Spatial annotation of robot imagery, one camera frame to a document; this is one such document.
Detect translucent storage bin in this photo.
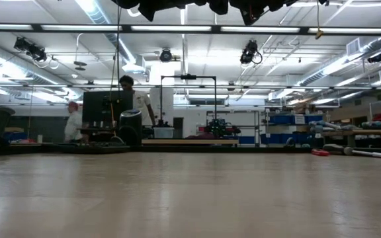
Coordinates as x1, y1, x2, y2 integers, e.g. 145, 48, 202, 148
153, 127, 175, 139

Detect white air vent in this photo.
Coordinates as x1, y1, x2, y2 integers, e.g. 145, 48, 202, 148
346, 37, 362, 57

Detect wooden workbench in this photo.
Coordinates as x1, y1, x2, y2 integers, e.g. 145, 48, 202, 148
322, 129, 381, 138

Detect grey metal shelf rack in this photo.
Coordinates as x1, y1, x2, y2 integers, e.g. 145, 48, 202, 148
205, 110, 261, 146

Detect black open bit case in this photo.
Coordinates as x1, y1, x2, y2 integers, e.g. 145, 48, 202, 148
41, 141, 132, 155

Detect black monitor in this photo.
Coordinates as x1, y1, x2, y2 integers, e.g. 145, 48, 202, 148
82, 89, 134, 122

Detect silver ceiling duct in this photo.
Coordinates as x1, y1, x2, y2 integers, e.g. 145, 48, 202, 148
298, 34, 381, 87
74, 0, 138, 65

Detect blue storage bin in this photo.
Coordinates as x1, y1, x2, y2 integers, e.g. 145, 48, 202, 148
304, 114, 324, 125
259, 132, 314, 145
269, 114, 294, 126

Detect grey handled screwdriver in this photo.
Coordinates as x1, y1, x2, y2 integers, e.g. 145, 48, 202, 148
322, 143, 381, 159

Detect background robot with green lights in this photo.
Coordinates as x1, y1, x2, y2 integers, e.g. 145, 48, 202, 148
206, 118, 241, 138

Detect hanging cord with yellow tag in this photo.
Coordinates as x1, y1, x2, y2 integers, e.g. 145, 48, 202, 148
315, 0, 325, 40

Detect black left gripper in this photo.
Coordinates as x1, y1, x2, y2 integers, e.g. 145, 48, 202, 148
206, 0, 267, 26

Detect black camera stand frame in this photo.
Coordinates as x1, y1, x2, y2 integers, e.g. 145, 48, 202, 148
159, 74, 218, 128

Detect person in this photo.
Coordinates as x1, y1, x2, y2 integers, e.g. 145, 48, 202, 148
63, 100, 85, 143
119, 75, 157, 128

